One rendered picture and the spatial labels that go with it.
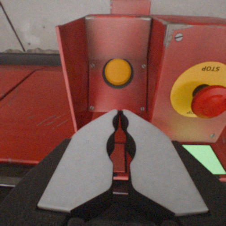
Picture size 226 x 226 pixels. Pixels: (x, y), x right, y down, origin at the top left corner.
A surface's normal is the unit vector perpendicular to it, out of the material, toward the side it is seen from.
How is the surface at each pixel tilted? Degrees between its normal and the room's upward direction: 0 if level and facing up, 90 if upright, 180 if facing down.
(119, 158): 90
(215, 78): 0
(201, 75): 0
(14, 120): 90
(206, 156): 90
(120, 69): 35
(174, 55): 0
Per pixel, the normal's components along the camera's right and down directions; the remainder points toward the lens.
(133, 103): -0.03, 0.03
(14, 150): 0.04, -0.80
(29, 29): -0.04, 0.59
